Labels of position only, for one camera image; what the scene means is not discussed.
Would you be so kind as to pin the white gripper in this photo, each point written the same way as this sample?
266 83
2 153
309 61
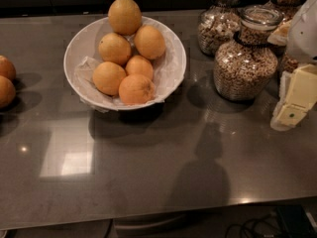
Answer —
303 39

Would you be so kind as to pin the centre small orange in bowl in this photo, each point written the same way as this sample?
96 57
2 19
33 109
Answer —
139 65

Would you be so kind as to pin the white bowl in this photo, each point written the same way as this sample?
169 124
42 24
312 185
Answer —
171 66

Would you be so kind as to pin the white paper bowl liner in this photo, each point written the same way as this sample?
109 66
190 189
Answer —
166 73

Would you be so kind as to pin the far right glass cereal jar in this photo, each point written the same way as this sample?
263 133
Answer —
288 63

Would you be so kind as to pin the glass cereal jar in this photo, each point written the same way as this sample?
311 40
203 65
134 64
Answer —
245 65
287 8
288 63
217 25

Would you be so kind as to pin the front glass cereal jar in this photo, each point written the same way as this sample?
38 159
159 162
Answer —
245 65

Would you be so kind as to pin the back right glass cereal jar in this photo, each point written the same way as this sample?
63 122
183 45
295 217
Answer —
287 8

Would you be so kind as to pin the back left glass cereal jar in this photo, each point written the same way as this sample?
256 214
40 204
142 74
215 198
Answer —
217 25

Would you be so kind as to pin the black box under table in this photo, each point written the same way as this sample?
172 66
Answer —
294 222

